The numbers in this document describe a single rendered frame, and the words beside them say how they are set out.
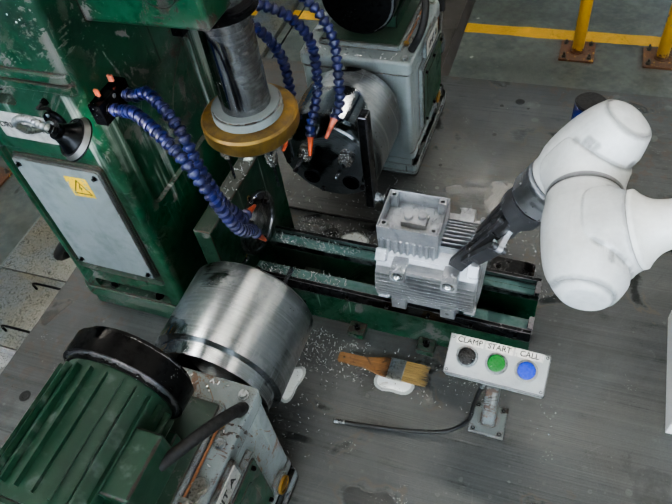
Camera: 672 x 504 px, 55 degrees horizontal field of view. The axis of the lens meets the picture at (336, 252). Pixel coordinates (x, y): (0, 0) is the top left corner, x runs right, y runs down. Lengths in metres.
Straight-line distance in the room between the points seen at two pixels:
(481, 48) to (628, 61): 0.73
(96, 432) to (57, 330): 0.88
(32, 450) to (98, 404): 0.09
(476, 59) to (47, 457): 3.11
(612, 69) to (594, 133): 2.70
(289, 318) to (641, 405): 0.73
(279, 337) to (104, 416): 0.38
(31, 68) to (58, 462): 0.61
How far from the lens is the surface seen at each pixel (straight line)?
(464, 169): 1.82
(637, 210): 0.85
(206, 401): 1.04
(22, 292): 2.42
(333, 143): 1.48
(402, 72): 1.59
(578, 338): 1.51
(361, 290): 1.41
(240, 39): 1.09
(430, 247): 1.23
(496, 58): 3.63
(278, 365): 1.15
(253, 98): 1.15
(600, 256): 0.83
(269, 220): 1.50
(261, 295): 1.15
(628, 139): 0.92
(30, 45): 1.11
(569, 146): 0.94
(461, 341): 1.15
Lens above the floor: 2.06
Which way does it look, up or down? 50 degrees down
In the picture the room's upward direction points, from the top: 10 degrees counter-clockwise
